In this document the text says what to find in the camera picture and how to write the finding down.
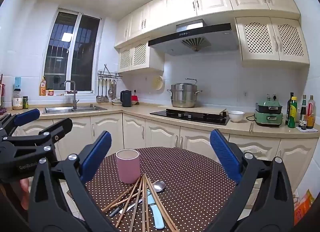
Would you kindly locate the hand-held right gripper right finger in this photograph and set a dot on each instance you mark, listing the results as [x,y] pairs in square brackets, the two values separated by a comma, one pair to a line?
[225,155]

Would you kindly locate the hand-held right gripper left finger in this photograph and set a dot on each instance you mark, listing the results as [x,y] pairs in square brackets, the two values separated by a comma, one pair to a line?
[97,157]

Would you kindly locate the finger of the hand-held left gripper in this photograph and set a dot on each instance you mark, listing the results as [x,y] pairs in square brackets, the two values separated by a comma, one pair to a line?
[27,117]
[60,128]

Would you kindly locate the pink cup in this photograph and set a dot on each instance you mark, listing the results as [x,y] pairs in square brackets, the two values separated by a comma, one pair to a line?
[128,169]

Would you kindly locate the bunch of wooden chopsticks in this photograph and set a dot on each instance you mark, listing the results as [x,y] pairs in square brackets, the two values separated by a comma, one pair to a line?
[144,204]

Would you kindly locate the metal spoon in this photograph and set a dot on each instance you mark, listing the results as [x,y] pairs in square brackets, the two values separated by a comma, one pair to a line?
[159,186]

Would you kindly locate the light blue sheathed knife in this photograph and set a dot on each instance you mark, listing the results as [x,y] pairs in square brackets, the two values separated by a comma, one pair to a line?
[156,214]

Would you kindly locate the person's left hand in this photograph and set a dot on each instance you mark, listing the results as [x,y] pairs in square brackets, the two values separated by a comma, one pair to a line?
[24,192]

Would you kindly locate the small green jar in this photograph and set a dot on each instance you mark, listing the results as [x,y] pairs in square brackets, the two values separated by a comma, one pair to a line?
[25,103]

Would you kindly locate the steel sink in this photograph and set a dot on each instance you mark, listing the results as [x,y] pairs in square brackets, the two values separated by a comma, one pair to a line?
[60,110]

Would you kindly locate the glass jar white lid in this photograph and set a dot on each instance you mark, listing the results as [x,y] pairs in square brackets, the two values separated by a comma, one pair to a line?
[17,102]

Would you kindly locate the orange bottle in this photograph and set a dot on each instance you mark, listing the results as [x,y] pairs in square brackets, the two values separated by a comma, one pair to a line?
[43,88]

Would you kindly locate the small red jar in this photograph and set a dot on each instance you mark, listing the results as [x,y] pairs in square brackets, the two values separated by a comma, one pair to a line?
[51,92]

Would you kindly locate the red utensil holder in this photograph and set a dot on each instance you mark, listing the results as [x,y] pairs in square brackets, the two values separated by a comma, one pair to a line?
[2,94]

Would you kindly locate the steel faucet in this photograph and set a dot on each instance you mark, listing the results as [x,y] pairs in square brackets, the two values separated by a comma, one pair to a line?
[74,97]

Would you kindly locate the blue box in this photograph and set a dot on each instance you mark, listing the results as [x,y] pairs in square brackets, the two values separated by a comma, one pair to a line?
[17,82]

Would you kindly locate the white bowl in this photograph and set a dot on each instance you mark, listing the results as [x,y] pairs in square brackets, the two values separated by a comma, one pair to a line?
[236,117]

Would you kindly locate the brown polka dot tablecloth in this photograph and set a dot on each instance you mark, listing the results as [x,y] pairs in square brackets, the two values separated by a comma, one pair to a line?
[190,184]

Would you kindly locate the hanging steel kitchen utensil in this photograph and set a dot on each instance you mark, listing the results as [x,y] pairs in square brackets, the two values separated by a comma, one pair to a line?
[102,97]
[114,93]
[110,92]
[106,97]
[98,97]

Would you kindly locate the black gas stove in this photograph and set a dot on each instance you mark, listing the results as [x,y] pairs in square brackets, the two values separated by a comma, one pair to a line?
[190,117]

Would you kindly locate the green electric cooker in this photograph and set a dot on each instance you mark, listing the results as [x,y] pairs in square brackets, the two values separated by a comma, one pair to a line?
[268,119]

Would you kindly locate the stack of dishes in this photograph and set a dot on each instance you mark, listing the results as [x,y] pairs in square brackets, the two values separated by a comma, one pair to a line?
[116,102]

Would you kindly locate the black kettle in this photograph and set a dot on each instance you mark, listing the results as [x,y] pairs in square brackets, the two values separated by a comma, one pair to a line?
[126,99]

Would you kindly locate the cream lower cabinets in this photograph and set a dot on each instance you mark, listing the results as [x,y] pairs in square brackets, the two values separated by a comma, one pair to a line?
[160,132]

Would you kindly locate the red container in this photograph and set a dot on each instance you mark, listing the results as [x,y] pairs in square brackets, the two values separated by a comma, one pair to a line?
[135,98]

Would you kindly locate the kitchen window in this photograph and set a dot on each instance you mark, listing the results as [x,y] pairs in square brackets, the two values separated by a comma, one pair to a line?
[60,54]

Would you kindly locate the steel steamer pot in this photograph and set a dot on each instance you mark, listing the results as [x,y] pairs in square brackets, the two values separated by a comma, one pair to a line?
[183,97]

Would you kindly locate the green bottle yellow cap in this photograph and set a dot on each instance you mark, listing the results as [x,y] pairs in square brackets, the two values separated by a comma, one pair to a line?
[292,118]

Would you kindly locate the dark oil bottle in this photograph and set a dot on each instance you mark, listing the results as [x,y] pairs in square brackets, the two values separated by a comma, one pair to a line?
[289,112]

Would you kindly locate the dark sauce bottle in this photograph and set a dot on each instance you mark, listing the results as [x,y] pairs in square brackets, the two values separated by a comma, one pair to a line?
[303,114]

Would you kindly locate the white bottle tray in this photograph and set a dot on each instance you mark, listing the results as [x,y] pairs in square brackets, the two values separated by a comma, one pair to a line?
[313,130]

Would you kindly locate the red labelled bottle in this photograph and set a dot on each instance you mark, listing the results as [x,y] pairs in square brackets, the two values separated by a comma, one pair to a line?
[310,119]

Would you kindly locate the orange bag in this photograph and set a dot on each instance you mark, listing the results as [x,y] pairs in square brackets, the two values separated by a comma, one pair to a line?
[303,207]

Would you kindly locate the round bamboo plate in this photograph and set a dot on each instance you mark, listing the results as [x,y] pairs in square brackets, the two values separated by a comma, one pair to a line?
[157,82]

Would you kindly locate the small lattice door cabinet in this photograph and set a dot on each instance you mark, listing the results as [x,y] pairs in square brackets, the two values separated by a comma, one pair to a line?
[140,54]

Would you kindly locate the range hood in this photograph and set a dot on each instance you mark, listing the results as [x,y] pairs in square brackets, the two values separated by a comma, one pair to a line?
[200,44]

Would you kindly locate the large lattice door cabinet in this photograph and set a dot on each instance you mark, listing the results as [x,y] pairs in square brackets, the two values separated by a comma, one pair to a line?
[272,39]

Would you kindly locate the wall utensil rack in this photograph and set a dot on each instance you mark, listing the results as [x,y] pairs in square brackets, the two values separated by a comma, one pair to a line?
[107,74]

